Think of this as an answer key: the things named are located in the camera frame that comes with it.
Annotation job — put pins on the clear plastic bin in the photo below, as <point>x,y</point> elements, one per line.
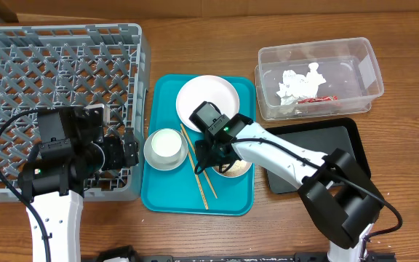
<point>349,66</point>

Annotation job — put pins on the left wooden chopstick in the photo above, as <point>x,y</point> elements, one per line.
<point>196,176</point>

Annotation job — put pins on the pink bowl with rice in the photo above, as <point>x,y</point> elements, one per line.
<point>223,170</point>

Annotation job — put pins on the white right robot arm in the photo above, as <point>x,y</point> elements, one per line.
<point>341,199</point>

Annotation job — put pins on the pile of rice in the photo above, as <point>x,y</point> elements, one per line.
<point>238,166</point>

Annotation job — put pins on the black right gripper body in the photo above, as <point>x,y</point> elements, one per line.
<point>207,153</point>

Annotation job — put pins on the right wooden chopstick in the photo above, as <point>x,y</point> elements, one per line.
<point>194,153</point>

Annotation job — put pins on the white paper cup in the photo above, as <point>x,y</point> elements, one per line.
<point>166,145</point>

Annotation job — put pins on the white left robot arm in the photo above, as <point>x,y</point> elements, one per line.
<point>73,148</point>

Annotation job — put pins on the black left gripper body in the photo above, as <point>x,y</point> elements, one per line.
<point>102,156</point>

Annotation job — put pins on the large white round plate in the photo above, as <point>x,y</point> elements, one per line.
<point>208,88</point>

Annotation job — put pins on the white napkin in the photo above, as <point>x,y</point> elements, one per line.
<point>296,87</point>

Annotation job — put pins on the black plastic tray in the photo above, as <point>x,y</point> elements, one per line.
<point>326,136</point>

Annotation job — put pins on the red snack wrapper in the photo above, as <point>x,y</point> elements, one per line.
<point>317,99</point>

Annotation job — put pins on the teal plastic tray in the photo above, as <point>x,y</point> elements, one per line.
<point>176,191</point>

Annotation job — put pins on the wooden chopstick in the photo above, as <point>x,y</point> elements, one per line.
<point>196,176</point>
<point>194,153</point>

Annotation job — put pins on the grey plastic dish rack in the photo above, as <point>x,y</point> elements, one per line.
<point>68,65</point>

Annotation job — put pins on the grey shallow bowl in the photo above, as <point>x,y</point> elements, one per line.
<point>165,167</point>

